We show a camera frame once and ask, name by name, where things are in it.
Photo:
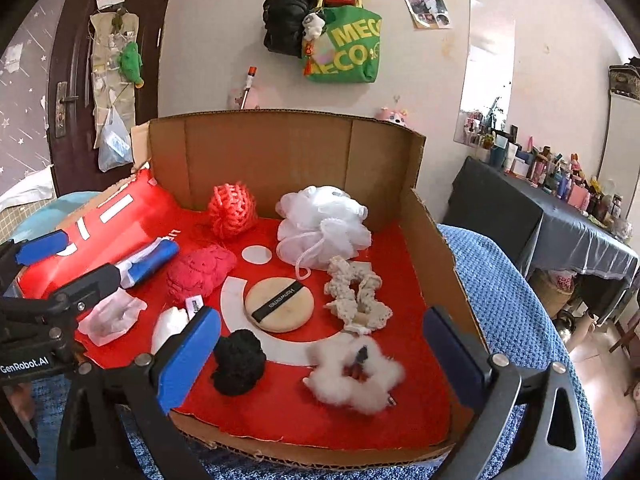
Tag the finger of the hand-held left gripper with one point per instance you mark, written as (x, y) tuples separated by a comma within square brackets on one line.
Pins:
[(95, 282), (42, 247)]

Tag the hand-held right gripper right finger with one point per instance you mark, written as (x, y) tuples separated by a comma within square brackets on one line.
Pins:
[(450, 355)]

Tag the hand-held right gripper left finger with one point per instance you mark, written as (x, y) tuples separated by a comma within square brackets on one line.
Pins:
[(190, 355)]

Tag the small white soft pad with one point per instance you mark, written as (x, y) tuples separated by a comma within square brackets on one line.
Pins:
[(170, 327)]

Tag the clear plastic wrapper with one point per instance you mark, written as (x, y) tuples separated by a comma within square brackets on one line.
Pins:
[(110, 320)]

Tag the black scrunchie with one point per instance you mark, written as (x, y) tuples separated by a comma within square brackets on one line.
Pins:
[(237, 362)]

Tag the blue and white roll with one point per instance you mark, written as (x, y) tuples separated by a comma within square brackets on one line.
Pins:
[(155, 260)]

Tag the red knitted scrunchie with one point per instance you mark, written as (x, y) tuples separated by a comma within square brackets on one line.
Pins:
[(200, 272)]

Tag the beige powder puff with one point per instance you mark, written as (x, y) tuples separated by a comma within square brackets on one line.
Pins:
[(280, 307)]

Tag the beige crochet scrunchie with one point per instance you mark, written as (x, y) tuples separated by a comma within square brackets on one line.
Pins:
[(357, 295)]

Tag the white fluffy scrunchie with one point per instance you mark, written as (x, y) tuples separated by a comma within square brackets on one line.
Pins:
[(340, 385)]

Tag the red mesh bath sponge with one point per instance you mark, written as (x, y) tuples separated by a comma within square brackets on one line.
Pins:
[(232, 210)]

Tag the white mesh bath pouf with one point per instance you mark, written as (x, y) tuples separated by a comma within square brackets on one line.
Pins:
[(322, 225)]

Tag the cardboard box with red lining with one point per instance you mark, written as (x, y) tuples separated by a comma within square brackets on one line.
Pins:
[(280, 155)]

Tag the light blue bedsheet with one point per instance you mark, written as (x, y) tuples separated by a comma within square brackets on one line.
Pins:
[(60, 207)]

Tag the white plastic sheet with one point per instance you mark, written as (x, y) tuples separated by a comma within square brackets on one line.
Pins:
[(27, 187)]

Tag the blue knitted blanket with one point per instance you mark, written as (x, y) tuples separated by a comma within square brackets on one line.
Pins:
[(505, 300)]

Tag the wicker basket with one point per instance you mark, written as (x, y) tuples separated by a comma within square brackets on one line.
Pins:
[(555, 292)]

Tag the hanging clear plastic bag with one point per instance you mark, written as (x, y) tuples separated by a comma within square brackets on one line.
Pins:
[(115, 147)]

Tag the beige hanging organizer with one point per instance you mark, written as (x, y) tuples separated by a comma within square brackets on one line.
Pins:
[(102, 70)]

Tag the dark wooden door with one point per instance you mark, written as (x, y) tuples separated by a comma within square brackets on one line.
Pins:
[(70, 50)]

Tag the green plush toy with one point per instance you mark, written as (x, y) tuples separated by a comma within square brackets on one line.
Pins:
[(131, 60)]

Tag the table with cosmetics bottles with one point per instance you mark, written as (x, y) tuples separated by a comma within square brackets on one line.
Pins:
[(555, 175)]

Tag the pink plush toy with eyes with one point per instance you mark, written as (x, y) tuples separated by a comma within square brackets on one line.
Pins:
[(392, 116)]

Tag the white stick with red cap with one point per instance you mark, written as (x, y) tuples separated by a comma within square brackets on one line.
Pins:
[(248, 87)]

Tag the white wardrobe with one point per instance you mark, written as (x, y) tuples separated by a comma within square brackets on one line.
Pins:
[(625, 135)]

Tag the green tote bag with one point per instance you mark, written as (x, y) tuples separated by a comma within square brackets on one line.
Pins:
[(350, 50)]

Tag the black backpack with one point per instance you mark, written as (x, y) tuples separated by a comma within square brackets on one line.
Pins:
[(285, 20)]

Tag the small panda plush charm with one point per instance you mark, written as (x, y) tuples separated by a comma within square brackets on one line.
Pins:
[(314, 25)]

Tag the wall mirror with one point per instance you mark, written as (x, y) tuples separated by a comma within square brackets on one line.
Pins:
[(487, 70)]

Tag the wall photo poster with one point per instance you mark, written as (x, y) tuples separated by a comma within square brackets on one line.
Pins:
[(426, 7)]

